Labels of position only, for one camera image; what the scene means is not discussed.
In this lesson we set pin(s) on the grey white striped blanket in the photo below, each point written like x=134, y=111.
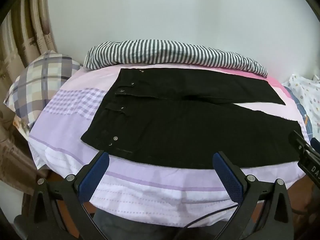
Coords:
x=162, y=51

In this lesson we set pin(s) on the black pants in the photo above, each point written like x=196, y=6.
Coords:
x=180, y=127

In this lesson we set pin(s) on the beige patterned curtain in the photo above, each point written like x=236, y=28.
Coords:
x=23, y=35

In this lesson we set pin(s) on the white dotted cloth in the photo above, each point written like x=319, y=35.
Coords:
x=307, y=95

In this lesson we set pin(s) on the person's grey clothing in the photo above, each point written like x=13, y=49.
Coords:
x=140, y=227

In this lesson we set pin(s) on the pink and purple bed sheet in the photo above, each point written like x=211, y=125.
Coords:
x=75, y=120

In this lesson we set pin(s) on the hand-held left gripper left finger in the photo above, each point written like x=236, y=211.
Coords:
x=94, y=173

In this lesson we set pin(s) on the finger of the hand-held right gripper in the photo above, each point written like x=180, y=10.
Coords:
x=300, y=143

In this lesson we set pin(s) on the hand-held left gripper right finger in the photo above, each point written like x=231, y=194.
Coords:
x=228, y=175

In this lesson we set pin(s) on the plaid pillow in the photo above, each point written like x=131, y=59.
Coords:
x=40, y=85

